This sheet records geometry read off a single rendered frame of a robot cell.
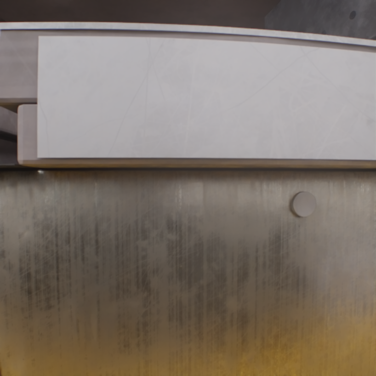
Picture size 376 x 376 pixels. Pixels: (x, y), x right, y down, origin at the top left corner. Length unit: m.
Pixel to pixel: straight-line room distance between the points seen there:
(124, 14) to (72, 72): 1.10
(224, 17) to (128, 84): 1.13
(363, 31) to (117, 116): 0.52
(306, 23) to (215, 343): 0.68
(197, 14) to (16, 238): 1.14
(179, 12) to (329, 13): 0.66
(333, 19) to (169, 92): 0.56
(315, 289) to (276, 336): 0.04
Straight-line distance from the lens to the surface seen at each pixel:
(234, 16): 1.28
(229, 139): 0.16
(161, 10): 1.23
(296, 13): 0.81
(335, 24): 0.69
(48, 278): 0.20
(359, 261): 0.23
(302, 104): 0.18
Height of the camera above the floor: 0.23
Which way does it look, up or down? 1 degrees down
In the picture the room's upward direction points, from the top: straight up
